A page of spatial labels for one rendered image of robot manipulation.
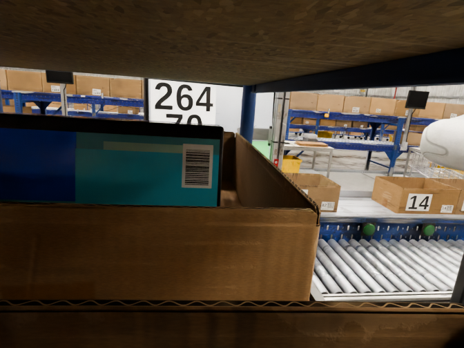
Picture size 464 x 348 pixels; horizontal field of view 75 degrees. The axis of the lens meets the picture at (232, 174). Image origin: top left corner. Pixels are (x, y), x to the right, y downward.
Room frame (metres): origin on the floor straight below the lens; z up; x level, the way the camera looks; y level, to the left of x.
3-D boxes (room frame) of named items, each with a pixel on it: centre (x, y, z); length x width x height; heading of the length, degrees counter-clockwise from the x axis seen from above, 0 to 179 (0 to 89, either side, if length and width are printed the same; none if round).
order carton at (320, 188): (1.81, -0.43, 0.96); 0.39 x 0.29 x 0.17; 98
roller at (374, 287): (1.38, -0.64, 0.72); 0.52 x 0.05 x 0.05; 8
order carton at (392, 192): (1.93, -1.21, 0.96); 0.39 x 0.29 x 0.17; 98
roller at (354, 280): (1.37, -0.58, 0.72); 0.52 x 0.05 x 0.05; 8
